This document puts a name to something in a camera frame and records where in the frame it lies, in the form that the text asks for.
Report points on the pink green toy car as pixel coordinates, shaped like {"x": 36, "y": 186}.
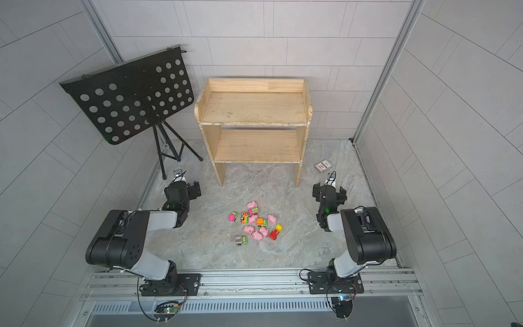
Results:
{"x": 233, "y": 216}

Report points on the left controller board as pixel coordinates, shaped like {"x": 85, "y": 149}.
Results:
{"x": 169, "y": 308}

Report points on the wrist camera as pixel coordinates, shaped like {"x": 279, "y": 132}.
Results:
{"x": 331, "y": 180}
{"x": 179, "y": 176}

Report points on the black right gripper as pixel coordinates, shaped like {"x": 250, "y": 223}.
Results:
{"x": 320, "y": 191}

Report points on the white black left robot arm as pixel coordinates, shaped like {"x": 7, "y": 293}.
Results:
{"x": 120, "y": 240}

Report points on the aluminium mounting rail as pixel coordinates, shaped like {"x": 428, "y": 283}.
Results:
{"x": 290, "y": 283}

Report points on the wooden two-tier shelf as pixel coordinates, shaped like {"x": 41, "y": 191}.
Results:
{"x": 255, "y": 120}

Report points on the orange green mixer truck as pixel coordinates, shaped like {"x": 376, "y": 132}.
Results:
{"x": 261, "y": 222}

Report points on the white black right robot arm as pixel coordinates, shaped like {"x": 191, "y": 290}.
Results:
{"x": 368, "y": 239}

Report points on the black perforated music stand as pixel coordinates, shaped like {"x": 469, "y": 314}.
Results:
{"x": 127, "y": 99}

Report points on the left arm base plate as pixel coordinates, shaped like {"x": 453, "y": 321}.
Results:
{"x": 181, "y": 285}

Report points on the pink toy pig lower left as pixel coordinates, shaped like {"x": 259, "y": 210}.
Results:
{"x": 249, "y": 229}

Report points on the controller board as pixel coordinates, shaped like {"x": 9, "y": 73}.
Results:
{"x": 169, "y": 308}
{"x": 342, "y": 307}

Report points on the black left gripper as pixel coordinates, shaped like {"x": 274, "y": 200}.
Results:
{"x": 193, "y": 193}

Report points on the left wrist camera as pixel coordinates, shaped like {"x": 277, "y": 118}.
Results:
{"x": 179, "y": 176}

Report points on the right controller board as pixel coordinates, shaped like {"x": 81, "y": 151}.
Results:
{"x": 342, "y": 307}

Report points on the red yellow toy truck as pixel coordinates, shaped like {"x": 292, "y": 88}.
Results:
{"x": 275, "y": 233}

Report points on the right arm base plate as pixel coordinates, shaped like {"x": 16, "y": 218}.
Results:
{"x": 320, "y": 282}

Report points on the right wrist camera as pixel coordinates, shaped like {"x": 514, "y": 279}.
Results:
{"x": 331, "y": 180}

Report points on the small card box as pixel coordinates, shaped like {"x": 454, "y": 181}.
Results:
{"x": 323, "y": 166}

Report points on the pink toy pig lower right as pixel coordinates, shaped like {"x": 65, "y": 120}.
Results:
{"x": 264, "y": 232}

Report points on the pink green block toy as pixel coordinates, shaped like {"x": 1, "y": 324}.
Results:
{"x": 253, "y": 211}

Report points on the pink toy pig bottom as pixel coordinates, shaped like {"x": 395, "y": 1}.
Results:
{"x": 257, "y": 236}

